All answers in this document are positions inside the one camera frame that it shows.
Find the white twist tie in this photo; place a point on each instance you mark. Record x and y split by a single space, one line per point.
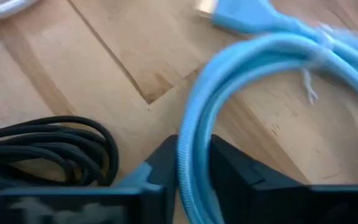
308 85

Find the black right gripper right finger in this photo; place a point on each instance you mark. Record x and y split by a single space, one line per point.
259 202

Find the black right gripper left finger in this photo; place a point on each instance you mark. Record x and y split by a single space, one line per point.
104 205

